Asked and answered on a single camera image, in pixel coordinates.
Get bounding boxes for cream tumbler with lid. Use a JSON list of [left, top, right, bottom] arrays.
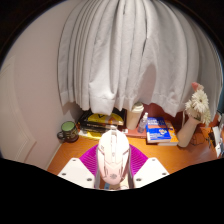
[[125, 102, 145, 131]]

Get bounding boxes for yellow-edged white book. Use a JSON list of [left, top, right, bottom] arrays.
[[78, 129, 105, 140]]

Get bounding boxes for clear sanitizer bottle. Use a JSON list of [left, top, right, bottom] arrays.
[[137, 112, 149, 134]]

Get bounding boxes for dark red book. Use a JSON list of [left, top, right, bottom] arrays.
[[124, 126, 148, 138]]

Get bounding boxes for white pitcher vase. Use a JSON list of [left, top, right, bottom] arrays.
[[176, 109, 203, 148]]

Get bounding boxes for white pleated curtain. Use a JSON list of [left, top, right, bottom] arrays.
[[57, 0, 224, 118]]

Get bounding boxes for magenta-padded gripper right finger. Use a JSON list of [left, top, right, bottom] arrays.
[[127, 143, 170, 189]]

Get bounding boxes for pink white computer mouse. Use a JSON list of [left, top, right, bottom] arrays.
[[95, 129, 132, 190]]

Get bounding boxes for white flower bouquet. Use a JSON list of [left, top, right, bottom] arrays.
[[184, 82, 213, 127]]

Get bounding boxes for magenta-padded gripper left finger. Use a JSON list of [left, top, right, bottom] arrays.
[[57, 143, 101, 189]]

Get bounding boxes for dark green mug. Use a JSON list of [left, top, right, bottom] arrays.
[[56, 120, 80, 144]]

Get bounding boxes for orange cover book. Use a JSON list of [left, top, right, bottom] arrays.
[[156, 120, 180, 147]]

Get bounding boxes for blue cover book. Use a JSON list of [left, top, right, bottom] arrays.
[[145, 116, 172, 144]]

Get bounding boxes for yellow and black book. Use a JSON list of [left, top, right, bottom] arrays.
[[83, 111, 127, 128]]

